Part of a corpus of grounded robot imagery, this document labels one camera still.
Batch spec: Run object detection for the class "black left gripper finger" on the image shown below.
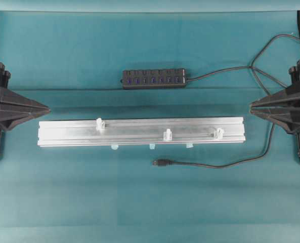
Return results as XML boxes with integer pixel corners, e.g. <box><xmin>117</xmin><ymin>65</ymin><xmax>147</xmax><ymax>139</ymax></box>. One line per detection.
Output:
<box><xmin>0</xmin><ymin>110</ymin><xmax>51</xmax><ymax>131</ymax></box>
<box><xmin>0</xmin><ymin>89</ymin><xmax>50</xmax><ymax>111</ymax></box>

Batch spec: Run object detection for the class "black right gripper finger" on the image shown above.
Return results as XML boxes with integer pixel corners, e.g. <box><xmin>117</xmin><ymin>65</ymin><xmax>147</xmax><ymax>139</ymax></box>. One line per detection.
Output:
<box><xmin>250</xmin><ymin>109</ymin><xmax>300</xmax><ymax>134</ymax></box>
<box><xmin>250</xmin><ymin>87</ymin><xmax>300</xmax><ymax>111</ymax></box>

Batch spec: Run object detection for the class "black USB cable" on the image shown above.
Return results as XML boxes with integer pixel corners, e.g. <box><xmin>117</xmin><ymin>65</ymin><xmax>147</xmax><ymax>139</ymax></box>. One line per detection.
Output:
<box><xmin>152</xmin><ymin>32</ymin><xmax>300</xmax><ymax>169</ymax></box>

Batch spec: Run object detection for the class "black USB hub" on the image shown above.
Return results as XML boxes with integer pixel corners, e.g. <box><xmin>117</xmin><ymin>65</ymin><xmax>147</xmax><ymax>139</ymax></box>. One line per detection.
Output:
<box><xmin>121</xmin><ymin>68</ymin><xmax>186</xmax><ymax>90</ymax></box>

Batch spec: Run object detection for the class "black hub power cable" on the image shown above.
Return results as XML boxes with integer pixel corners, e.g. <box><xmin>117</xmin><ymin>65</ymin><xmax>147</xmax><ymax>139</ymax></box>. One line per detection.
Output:
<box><xmin>185</xmin><ymin>64</ymin><xmax>292</xmax><ymax>89</ymax></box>

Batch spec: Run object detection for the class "white right cable-tie ring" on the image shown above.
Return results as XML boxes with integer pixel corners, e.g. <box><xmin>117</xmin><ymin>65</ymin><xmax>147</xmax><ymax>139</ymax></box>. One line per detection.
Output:
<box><xmin>212</xmin><ymin>127</ymin><xmax>225</xmax><ymax>140</ymax></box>

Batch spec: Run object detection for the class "white cable-tie ring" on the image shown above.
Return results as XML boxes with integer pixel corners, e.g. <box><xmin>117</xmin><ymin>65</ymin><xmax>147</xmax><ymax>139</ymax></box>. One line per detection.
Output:
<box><xmin>212</xmin><ymin>127</ymin><xmax>225</xmax><ymax>140</ymax></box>
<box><xmin>95</xmin><ymin>117</ymin><xmax>106</xmax><ymax>132</ymax></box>
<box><xmin>162</xmin><ymin>128</ymin><xmax>173</xmax><ymax>142</ymax></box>

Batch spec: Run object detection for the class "white left cable-tie ring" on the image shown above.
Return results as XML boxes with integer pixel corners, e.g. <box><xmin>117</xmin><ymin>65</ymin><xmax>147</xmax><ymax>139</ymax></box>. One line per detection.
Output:
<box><xmin>95</xmin><ymin>117</ymin><xmax>106</xmax><ymax>132</ymax></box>

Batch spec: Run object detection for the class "silver aluminium extrusion rail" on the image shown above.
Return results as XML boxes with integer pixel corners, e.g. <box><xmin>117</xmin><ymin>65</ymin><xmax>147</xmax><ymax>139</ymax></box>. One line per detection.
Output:
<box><xmin>37</xmin><ymin>117</ymin><xmax>246</xmax><ymax>147</ymax></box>

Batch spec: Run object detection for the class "white middle cable-tie ring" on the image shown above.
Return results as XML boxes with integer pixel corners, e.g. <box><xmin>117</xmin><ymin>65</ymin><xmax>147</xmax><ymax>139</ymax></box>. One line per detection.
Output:
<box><xmin>162</xmin><ymin>128</ymin><xmax>173</xmax><ymax>142</ymax></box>

